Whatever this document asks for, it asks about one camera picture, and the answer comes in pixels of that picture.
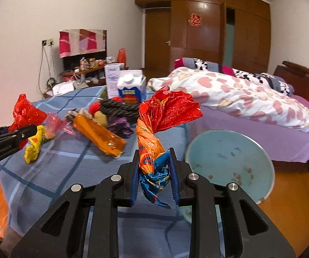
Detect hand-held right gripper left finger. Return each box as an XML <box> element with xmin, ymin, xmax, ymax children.
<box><xmin>10</xmin><ymin>148</ymin><xmax>140</xmax><ymax>258</ymax></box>

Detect light blue plastic basin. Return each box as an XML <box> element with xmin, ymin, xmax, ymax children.
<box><xmin>177</xmin><ymin>129</ymin><xmax>275</xmax><ymax>225</ymax></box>

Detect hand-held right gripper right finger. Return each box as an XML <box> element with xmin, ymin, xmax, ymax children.
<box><xmin>169</xmin><ymin>148</ymin><xmax>296</xmax><ymax>258</ymax></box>

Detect purple foil wrapper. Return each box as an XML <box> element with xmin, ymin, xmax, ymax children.
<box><xmin>107</xmin><ymin>116</ymin><xmax>135</xmax><ymax>139</ymax></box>

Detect red paper decoration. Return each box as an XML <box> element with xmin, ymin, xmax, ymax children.
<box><xmin>188</xmin><ymin>13</ymin><xmax>201</xmax><ymax>27</ymax></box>

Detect red pink patchwork cover cloth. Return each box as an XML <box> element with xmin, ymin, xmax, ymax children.
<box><xmin>59</xmin><ymin>29</ymin><xmax>107</xmax><ymax>58</ymax></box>

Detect yellow crumpled wrapper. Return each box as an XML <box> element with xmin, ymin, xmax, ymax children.
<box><xmin>24</xmin><ymin>125</ymin><xmax>56</xmax><ymax>164</ymax></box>

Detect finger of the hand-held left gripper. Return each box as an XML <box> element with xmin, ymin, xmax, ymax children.
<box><xmin>1</xmin><ymin>124</ymin><xmax>38</xmax><ymax>151</ymax></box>

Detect black television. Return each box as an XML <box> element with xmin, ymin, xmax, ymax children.
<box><xmin>63</xmin><ymin>51</ymin><xmax>108</xmax><ymax>70</ymax></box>

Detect red orange blue snack wrapper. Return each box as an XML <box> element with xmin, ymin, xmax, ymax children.
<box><xmin>135</xmin><ymin>85</ymin><xmax>202</xmax><ymax>209</ymax></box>

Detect wooden television stand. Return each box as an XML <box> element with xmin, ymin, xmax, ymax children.
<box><xmin>43</xmin><ymin>64</ymin><xmax>129</xmax><ymax>97</ymax></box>

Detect white quilt with pink hearts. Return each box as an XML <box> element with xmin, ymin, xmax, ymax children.
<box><xmin>148</xmin><ymin>67</ymin><xmax>309</xmax><ymax>133</ymax></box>

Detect white cardboard box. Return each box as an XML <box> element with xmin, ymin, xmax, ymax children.
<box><xmin>104</xmin><ymin>63</ymin><xmax>125</xmax><ymax>98</ymax></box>

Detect brown wooden wardrobe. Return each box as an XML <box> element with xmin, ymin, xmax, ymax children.
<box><xmin>135</xmin><ymin>0</ymin><xmax>271</xmax><ymax>73</ymax></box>

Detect hanging cables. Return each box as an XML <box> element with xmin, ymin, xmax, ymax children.
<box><xmin>38</xmin><ymin>44</ymin><xmax>56</xmax><ymax>92</ymax></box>

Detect pink transparent plastic wrap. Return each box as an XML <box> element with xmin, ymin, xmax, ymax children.
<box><xmin>45</xmin><ymin>113</ymin><xmax>77</xmax><ymax>137</ymax></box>

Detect blue and white tissue box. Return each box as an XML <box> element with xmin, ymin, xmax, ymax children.
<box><xmin>116</xmin><ymin>74</ymin><xmax>147</xmax><ymax>105</ymax></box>

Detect blue plaid tablecloth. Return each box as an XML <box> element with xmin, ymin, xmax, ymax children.
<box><xmin>0</xmin><ymin>84</ymin><xmax>193</xmax><ymax>258</ymax></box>

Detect brown wooden door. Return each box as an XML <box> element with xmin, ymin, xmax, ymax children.
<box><xmin>144</xmin><ymin>8</ymin><xmax>172</xmax><ymax>72</ymax></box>

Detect red yarn ball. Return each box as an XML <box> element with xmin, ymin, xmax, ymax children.
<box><xmin>88</xmin><ymin>97</ymin><xmax>123</xmax><ymax>116</ymax></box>

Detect wooden bed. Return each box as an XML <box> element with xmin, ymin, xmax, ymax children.
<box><xmin>274</xmin><ymin>60</ymin><xmax>309</xmax><ymax>207</ymax></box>

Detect white flat box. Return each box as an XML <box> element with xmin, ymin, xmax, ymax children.
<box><xmin>51</xmin><ymin>82</ymin><xmax>75</xmax><ymax>96</ymax></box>

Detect orange plastic packet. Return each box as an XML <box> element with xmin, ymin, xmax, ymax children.
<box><xmin>72</xmin><ymin>114</ymin><xmax>126</xmax><ymax>158</ymax></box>

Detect small yellow lump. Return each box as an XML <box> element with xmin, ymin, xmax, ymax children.
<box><xmin>94</xmin><ymin>111</ymin><xmax>109</xmax><ymax>127</ymax></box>

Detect black braided rope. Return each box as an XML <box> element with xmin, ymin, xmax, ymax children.
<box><xmin>99</xmin><ymin>98</ymin><xmax>144</xmax><ymax>120</ymax></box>

